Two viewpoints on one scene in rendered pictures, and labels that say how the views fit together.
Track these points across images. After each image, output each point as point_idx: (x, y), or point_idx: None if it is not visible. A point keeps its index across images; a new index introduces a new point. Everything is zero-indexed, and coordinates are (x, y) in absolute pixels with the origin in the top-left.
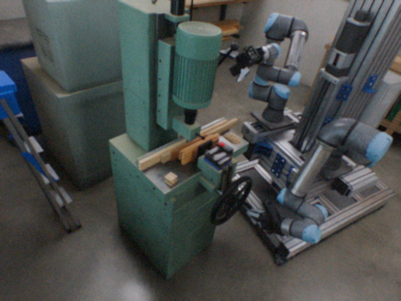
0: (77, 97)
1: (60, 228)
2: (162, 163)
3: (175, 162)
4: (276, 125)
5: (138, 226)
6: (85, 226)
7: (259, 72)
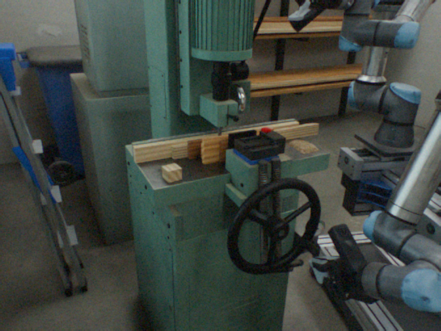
0: (111, 104)
1: (60, 287)
2: (172, 159)
3: (193, 161)
4: (398, 149)
5: (151, 291)
6: (92, 291)
7: (344, 30)
